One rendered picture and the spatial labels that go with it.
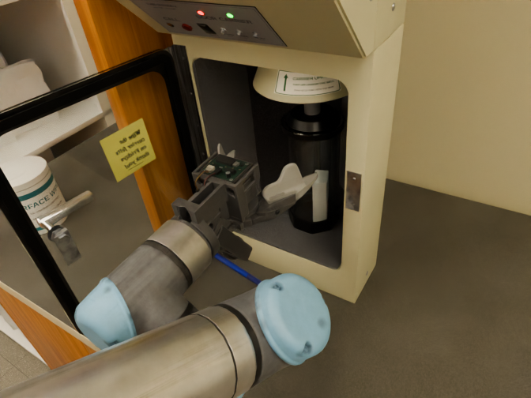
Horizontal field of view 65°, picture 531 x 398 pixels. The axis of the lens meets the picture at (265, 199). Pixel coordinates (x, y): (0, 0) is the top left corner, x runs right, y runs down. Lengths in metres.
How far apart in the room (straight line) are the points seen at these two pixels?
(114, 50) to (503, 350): 0.77
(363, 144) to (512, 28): 0.45
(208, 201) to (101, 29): 0.31
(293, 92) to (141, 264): 0.32
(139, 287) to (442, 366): 0.51
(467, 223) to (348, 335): 0.40
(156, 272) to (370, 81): 0.33
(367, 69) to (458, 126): 0.52
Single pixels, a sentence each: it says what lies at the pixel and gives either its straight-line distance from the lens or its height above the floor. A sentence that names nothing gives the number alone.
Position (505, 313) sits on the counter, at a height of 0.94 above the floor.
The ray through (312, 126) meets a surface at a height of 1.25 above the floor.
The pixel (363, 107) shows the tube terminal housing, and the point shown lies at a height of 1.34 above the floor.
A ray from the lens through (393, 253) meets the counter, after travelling 0.91.
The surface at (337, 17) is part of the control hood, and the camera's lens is 0.44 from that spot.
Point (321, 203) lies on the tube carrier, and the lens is 0.79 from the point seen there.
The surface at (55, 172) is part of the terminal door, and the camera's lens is 0.63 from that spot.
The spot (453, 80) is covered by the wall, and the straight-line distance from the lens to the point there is 0.99.
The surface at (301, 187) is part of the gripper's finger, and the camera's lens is 0.59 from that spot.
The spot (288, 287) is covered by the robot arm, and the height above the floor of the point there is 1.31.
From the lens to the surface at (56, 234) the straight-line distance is 0.66.
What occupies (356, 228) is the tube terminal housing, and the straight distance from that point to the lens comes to 0.68.
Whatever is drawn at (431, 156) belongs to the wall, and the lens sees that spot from 1.08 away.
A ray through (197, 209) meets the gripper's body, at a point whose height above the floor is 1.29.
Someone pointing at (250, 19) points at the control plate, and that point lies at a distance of 0.50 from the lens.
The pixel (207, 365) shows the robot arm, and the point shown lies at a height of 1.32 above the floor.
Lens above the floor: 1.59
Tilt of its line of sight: 39 degrees down
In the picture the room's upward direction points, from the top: 6 degrees counter-clockwise
